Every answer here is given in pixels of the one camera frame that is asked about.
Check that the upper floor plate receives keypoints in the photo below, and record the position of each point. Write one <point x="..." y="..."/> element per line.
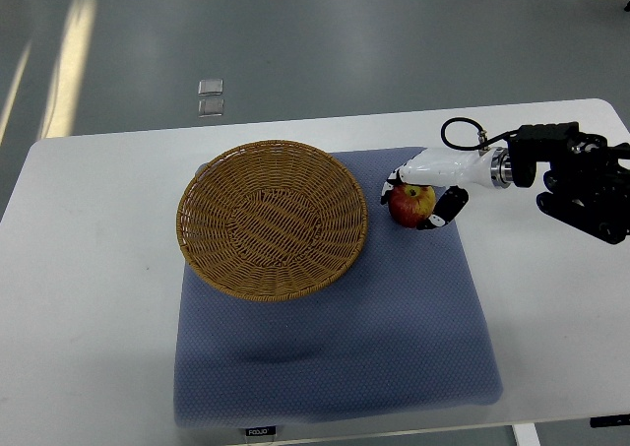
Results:
<point x="210" y="87"/>

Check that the floor plate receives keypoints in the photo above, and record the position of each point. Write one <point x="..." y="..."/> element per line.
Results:
<point x="210" y="87"/>
<point x="211" y="107"/>

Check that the blue grey cloth mat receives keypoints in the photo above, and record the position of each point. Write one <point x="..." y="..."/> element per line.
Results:
<point x="401" y="330"/>

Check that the lower floor plate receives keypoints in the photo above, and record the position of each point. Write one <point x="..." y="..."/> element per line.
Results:
<point x="211" y="107"/>

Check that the woven wicker basket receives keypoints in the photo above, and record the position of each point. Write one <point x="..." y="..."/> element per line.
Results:
<point x="271" y="221"/>

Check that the red yellow apple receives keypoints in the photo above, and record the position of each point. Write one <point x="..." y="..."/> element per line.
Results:
<point x="411" y="205"/>

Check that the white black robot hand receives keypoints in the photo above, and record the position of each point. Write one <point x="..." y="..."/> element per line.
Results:
<point x="450" y="172"/>

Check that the white table leg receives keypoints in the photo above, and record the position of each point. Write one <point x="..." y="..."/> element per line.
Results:
<point x="525" y="434"/>

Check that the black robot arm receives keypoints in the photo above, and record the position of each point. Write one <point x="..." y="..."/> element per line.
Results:
<point x="587" y="187"/>

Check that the black label tag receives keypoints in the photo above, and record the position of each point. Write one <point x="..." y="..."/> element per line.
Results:
<point x="260" y="431"/>

